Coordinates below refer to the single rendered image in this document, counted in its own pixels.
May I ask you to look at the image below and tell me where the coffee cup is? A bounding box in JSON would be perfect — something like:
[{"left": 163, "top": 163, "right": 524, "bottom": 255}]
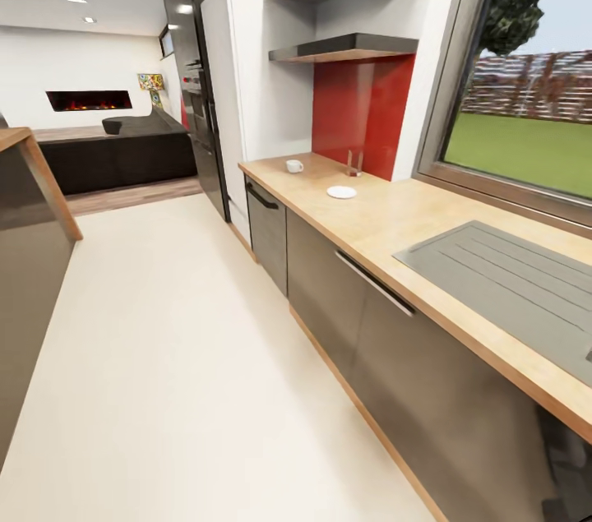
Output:
[{"left": 286, "top": 159, "right": 303, "bottom": 173}]

